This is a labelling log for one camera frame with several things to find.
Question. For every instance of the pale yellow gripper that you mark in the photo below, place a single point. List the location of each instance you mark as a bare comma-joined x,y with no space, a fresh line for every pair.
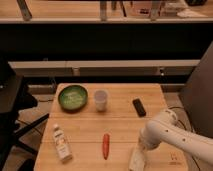
141,149

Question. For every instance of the white sponge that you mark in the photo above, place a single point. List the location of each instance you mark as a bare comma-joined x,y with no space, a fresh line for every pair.
137,161

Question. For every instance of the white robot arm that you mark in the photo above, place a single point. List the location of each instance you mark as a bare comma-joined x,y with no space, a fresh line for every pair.
162,128

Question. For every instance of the green ceramic bowl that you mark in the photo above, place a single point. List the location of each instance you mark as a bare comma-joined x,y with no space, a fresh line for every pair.
73,97

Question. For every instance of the red chili pepper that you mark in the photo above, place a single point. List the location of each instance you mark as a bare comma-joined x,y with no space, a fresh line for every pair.
106,146

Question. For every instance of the black remote control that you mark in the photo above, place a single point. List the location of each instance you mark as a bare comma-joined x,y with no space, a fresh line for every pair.
139,108

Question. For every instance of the translucent plastic cup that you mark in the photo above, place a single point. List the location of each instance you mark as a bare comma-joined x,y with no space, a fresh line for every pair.
100,98

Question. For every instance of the grey panel right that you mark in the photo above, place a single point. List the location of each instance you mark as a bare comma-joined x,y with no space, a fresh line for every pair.
197,95

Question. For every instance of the black chair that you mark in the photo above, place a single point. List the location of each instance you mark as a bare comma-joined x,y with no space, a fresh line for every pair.
14,96

